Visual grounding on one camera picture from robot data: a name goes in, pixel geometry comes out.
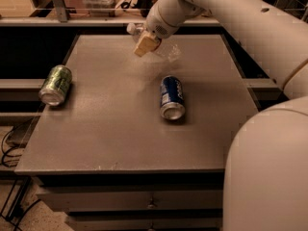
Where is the green soda can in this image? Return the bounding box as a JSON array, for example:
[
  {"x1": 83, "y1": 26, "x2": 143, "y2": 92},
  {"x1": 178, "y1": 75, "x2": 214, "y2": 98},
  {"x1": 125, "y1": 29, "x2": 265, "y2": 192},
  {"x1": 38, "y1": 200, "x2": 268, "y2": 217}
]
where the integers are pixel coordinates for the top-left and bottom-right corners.
[{"x1": 38, "y1": 64, "x2": 72, "y2": 106}]

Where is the black wire floor stand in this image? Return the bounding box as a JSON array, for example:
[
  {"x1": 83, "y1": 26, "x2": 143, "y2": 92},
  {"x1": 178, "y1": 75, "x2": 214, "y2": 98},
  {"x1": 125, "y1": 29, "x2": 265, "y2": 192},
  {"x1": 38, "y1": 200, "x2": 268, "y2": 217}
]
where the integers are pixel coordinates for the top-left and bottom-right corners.
[{"x1": 0, "y1": 176, "x2": 41, "y2": 231}]

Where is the black cables left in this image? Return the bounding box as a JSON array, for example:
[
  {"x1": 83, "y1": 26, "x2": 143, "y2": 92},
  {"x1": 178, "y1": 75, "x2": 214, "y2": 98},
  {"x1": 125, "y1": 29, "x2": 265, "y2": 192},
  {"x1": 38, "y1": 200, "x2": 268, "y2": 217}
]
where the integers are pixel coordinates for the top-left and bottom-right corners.
[{"x1": 0, "y1": 117, "x2": 35, "y2": 168}]

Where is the grey metal shelf rail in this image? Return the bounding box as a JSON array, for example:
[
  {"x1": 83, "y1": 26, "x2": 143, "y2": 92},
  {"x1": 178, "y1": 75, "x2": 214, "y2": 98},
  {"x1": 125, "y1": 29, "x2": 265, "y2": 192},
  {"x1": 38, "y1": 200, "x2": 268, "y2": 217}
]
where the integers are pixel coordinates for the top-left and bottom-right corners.
[{"x1": 0, "y1": 0, "x2": 308, "y2": 28}]

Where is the grey drawer cabinet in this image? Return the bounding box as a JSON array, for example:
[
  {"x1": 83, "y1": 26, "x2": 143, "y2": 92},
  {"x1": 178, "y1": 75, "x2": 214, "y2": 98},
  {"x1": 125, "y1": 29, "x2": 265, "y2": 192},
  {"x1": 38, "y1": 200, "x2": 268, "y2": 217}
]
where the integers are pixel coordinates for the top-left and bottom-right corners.
[{"x1": 16, "y1": 35, "x2": 271, "y2": 231}]

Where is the blue soda can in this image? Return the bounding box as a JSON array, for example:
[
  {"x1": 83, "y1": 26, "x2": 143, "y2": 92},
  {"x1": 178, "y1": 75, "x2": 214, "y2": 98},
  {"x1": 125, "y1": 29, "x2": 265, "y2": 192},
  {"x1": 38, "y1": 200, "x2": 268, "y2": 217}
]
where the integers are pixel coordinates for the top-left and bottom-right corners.
[{"x1": 160, "y1": 76, "x2": 185, "y2": 120}]

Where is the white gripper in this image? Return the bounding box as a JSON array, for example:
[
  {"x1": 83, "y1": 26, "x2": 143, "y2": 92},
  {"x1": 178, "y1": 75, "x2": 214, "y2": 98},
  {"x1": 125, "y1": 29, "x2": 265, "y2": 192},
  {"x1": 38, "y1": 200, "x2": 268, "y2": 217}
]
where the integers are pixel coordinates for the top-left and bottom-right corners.
[{"x1": 134, "y1": 0, "x2": 193, "y2": 57}]

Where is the clear plastic water bottle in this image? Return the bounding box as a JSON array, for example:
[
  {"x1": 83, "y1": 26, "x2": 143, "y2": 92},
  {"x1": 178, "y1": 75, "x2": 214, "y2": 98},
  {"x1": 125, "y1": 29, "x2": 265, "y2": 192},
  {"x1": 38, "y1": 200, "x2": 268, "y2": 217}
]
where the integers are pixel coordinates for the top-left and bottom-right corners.
[{"x1": 126, "y1": 23, "x2": 181, "y2": 63}]

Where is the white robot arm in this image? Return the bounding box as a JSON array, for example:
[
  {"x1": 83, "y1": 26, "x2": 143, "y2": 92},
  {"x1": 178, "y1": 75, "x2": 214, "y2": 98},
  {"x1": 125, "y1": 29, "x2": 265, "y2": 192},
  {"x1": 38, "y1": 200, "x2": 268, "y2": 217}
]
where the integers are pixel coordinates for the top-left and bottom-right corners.
[{"x1": 136, "y1": 0, "x2": 308, "y2": 231}]

